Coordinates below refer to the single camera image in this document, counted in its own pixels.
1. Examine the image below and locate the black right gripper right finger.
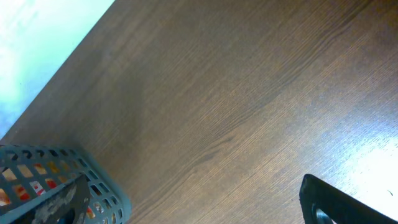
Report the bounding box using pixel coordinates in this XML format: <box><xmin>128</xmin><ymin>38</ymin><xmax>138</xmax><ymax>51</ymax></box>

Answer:
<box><xmin>299</xmin><ymin>174</ymin><xmax>397</xmax><ymax>224</ymax></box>

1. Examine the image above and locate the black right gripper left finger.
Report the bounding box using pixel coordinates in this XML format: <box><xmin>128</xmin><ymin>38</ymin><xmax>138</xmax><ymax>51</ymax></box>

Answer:
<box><xmin>12</xmin><ymin>175</ymin><xmax>90</xmax><ymax>224</ymax></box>

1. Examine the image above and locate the grey plastic laundry basket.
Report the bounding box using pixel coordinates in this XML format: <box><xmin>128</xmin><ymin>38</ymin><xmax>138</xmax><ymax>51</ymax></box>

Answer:
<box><xmin>1</xmin><ymin>145</ymin><xmax>131</xmax><ymax>223</ymax></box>

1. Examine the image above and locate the orange brown snack bag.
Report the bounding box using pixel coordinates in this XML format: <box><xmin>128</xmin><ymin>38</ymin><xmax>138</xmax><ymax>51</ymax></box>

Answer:
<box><xmin>1</xmin><ymin>160</ymin><xmax>88</xmax><ymax>223</ymax></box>

